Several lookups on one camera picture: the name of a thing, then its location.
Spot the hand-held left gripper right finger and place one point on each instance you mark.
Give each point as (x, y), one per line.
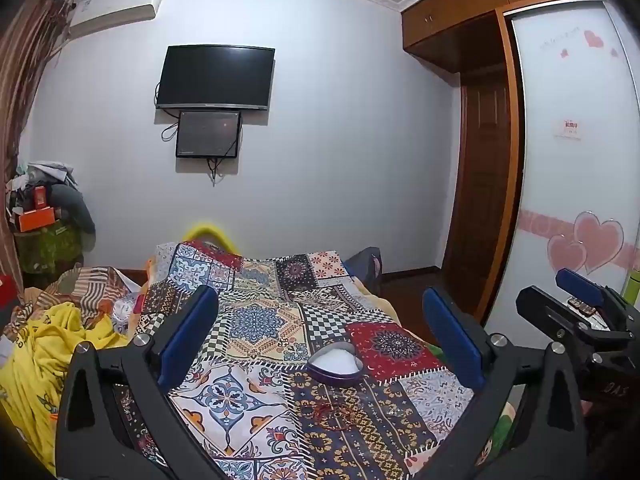
(452, 340)

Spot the white air conditioner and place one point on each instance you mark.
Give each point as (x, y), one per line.
(117, 7)

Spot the small paper label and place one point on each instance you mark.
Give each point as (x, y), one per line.
(567, 128)

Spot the patterned patchwork blanket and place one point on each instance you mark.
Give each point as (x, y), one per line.
(280, 320)

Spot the orange striped blanket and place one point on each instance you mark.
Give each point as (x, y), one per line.
(85, 285)

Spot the pink heart stickers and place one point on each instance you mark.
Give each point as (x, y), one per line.
(595, 242)

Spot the white sliding wardrobe door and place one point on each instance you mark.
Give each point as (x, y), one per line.
(570, 160)

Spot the green patterned bag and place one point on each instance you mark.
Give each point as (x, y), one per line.
(47, 250)

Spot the black wall television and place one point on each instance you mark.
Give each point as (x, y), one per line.
(215, 76)

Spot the dark blue bag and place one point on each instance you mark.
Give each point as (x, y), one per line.
(367, 267)

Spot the small black wall monitor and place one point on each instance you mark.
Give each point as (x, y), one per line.
(207, 134)

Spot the orange box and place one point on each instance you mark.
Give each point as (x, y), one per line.
(34, 221)

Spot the purple heart-shaped jewelry box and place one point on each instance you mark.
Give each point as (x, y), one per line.
(334, 364)

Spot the wooden overhead cabinet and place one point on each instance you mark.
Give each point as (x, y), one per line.
(450, 15)

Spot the yellow cloth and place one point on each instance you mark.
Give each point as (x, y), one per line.
(35, 360)

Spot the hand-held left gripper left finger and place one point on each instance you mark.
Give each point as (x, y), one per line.
(187, 332)

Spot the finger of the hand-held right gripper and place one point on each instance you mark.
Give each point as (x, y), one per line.
(580, 285)
(545, 305)

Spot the brown wooden door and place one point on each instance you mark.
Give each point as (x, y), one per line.
(477, 185)

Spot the yellow plastic hoop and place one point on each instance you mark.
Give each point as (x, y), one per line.
(207, 230)

